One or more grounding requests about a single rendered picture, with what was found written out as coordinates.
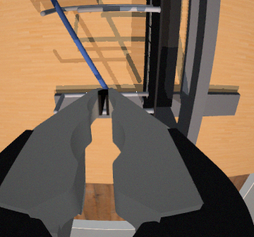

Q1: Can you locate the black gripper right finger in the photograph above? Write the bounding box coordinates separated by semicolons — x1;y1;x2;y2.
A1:
105;87;254;237

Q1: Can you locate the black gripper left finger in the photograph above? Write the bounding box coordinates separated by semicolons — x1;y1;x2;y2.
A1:
0;88;106;237

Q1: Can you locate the grey metal rack with black port panel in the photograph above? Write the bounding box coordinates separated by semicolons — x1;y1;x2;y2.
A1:
61;0;241;145

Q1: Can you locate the dark blue cable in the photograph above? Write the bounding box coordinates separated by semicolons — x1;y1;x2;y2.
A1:
51;0;109;89

